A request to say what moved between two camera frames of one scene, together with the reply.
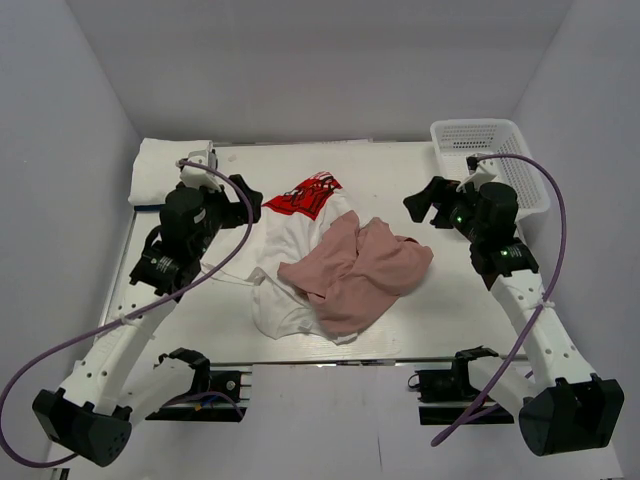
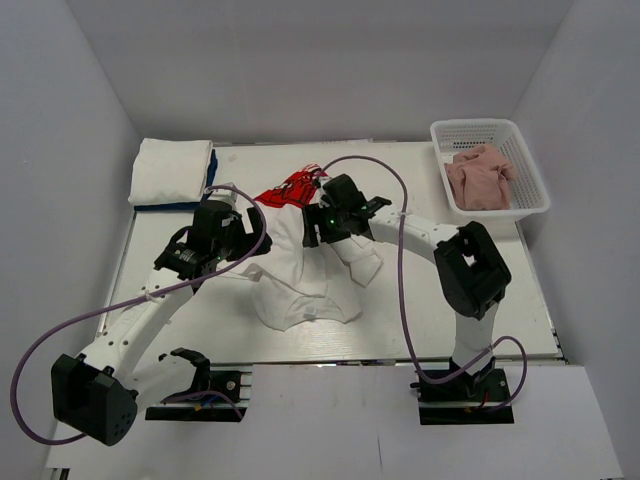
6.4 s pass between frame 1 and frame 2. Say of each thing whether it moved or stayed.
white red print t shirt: moved
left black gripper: moved
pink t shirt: moved
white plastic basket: stayed
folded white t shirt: stayed
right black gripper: moved
